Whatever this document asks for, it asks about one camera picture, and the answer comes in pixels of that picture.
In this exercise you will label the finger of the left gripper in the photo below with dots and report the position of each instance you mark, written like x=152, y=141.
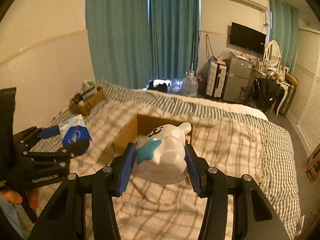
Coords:
x=63, y=154
x=28, y=138

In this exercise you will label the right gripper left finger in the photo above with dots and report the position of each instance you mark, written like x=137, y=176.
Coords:
x=64, y=215

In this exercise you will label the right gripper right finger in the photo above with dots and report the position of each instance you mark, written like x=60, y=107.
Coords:
x=253, y=215

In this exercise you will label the blue white tissue pack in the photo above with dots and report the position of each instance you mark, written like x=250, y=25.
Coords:
x=74, y=129

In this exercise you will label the white bear figure blue star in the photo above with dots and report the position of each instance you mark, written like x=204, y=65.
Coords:
x=160, y=166

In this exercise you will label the person's left hand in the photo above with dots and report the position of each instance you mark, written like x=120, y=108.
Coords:
x=11, y=196

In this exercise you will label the small cardboard box with items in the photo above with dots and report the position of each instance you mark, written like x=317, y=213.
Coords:
x=89, y=96

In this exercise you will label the green checked bed sheet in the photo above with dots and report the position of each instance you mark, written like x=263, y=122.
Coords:
x=278, y=181

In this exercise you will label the large open cardboard box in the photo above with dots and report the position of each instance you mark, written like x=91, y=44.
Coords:
x=141, y=128

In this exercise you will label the small brown stool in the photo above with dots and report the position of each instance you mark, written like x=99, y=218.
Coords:
x=312, y=167

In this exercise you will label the beige plaid blanket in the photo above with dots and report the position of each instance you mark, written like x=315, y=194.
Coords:
x=156, y=205

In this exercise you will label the white louvered wardrobe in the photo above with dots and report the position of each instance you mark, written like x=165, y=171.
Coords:
x=304, y=110

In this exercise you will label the black jacket on chair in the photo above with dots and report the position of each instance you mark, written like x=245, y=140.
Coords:
x=262, y=94

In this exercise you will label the large clear water jug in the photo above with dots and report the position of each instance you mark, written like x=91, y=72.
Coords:
x=189, y=85

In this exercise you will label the dark suitcase by wardrobe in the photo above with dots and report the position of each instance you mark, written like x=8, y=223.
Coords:
x=287, y=98

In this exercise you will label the teal window curtain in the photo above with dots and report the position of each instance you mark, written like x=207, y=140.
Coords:
x=134, y=41

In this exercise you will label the white dressing table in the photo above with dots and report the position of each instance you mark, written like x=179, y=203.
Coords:
x=271, y=75

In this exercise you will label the white suitcase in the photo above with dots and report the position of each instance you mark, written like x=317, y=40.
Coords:
x=216, y=78

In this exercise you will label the grey mini fridge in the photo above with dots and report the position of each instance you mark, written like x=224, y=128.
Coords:
x=237, y=76

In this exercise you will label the white oval vanity mirror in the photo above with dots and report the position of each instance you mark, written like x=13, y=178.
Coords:
x=272, y=54

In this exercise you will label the teal curtain by wardrobe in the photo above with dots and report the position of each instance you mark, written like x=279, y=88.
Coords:
x=285, y=31

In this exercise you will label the black wall television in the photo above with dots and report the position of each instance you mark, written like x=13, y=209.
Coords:
x=247, y=38

